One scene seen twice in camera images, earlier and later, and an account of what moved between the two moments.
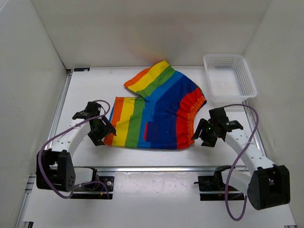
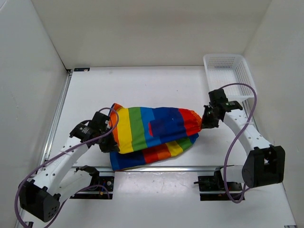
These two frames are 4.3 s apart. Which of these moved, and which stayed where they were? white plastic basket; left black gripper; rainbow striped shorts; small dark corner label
Moved: rainbow striped shorts; left black gripper
Stayed: small dark corner label; white plastic basket
